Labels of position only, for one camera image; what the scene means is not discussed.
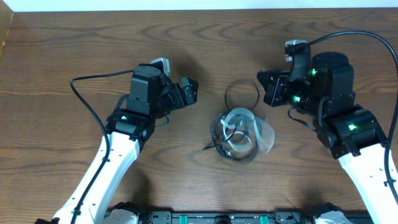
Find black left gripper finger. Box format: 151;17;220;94
181;77;198;92
182;84;197;105

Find white USB cable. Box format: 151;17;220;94
220;107;276;156

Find black USB cable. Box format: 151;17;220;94
202;79;262;162

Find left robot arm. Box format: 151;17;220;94
50;58;198;223

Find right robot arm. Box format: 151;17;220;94
257;52;397;223

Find right camera cable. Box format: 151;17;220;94
294;30;398;206

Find camera cable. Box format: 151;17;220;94
69;69;135;224
294;30;398;206

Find left camera cable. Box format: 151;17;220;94
69;69;135;224

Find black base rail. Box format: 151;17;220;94
104;202;374;224

